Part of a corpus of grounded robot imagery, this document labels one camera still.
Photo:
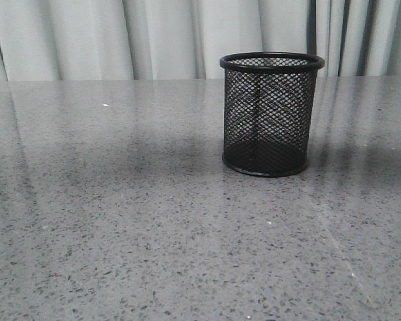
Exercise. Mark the black mesh pen bucket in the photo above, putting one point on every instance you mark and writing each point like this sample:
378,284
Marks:
267,111

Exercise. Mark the grey pleated curtain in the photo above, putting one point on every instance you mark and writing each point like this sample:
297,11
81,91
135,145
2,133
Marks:
123,40

